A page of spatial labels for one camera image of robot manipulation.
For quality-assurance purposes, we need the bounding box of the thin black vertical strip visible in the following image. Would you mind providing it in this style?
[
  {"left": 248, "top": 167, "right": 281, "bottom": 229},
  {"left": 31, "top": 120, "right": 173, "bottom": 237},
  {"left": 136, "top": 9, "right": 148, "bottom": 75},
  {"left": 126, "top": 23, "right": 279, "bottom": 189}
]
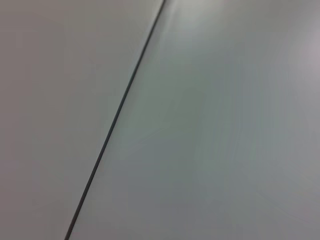
[{"left": 64, "top": 0, "right": 168, "bottom": 240}]

